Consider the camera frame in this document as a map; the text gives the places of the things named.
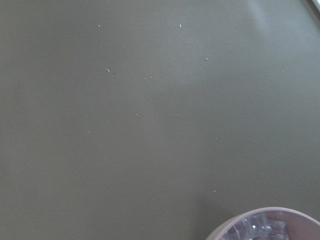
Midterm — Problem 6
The pile of ice cubes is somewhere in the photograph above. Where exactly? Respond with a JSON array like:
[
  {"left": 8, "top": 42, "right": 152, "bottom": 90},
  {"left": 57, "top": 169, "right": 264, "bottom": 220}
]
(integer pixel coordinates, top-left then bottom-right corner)
[{"left": 220, "top": 213, "right": 290, "bottom": 240}]

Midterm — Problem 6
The pink bowl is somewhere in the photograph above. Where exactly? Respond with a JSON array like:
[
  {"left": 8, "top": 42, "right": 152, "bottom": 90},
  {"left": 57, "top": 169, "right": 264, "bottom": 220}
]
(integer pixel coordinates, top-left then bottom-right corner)
[{"left": 207, "top": 207, "right": 320, "bottom": 240}]

